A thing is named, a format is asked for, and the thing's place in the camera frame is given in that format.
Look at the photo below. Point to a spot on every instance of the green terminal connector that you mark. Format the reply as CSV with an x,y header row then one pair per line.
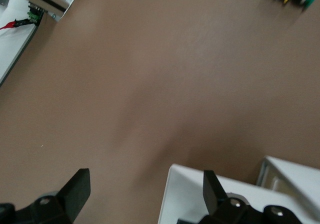
x,y
35,13

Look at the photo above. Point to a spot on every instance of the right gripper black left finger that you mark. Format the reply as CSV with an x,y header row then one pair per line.
x,y
75,194

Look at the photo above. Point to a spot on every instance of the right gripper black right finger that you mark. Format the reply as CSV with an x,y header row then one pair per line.
x,y
212,194

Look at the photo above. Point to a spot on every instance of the aluminium profile beam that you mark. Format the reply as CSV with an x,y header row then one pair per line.
x,y
50,1

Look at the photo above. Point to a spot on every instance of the white side board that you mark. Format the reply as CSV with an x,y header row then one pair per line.
x,y
12,41

